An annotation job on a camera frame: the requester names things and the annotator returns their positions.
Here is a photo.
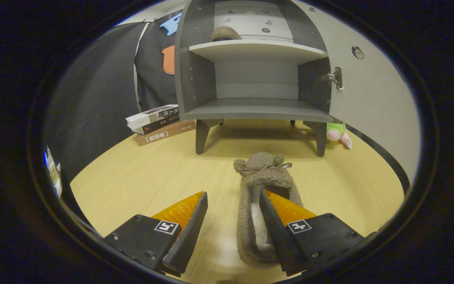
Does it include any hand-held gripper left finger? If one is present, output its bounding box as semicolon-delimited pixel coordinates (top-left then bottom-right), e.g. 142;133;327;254
104;191;208;277

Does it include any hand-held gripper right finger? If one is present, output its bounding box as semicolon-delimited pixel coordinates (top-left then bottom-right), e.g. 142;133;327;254
259;189;369;277

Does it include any brown fuzzy shoe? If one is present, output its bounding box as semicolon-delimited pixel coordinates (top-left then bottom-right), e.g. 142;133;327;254
233;152;304;269
210;26;242;41

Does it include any grey shoe cabinet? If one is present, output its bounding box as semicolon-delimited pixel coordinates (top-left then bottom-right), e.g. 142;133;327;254
174;0;334;157

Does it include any metal door hinge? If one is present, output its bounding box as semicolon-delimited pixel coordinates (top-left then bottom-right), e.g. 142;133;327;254
322;66;344;90

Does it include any brown book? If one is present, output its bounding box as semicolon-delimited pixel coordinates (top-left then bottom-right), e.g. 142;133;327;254
136;120;197;147

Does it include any dark book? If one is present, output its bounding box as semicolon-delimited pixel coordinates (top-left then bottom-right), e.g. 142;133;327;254
132;114;180;135

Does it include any green and pink plush toy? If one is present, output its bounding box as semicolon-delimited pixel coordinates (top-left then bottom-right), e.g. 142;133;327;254
326;122;353;149

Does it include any white book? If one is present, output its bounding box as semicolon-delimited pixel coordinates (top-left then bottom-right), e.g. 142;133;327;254
126;105;179;131

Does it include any black backdrop cloth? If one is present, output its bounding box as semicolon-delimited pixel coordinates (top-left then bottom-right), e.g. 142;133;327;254
44;12;182;186

